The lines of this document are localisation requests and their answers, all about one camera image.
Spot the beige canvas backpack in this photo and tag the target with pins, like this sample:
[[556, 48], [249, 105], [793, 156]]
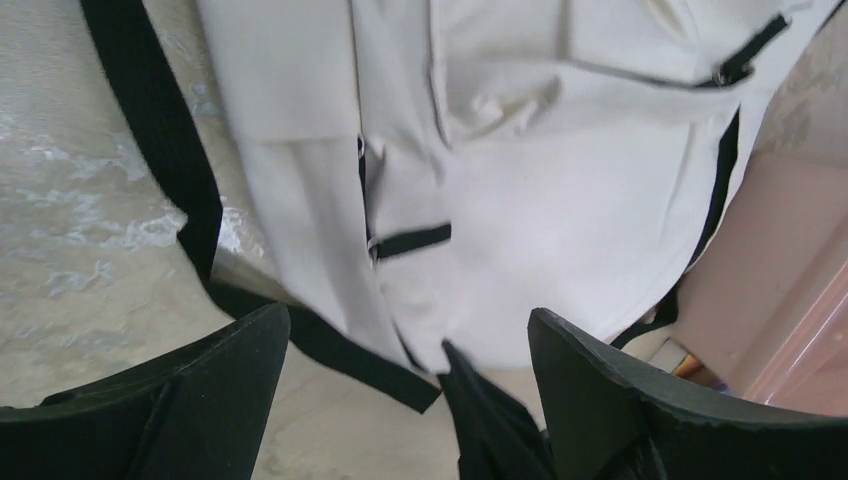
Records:
[[430, 171]]

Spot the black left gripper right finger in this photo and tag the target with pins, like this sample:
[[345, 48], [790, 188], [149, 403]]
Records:
[[612, 416]]

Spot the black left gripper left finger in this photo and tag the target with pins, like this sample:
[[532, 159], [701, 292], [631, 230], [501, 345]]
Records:
[[197, 412]]

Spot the translucent pink plastic box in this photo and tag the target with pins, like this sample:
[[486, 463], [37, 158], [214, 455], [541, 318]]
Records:
[[765, 308]]

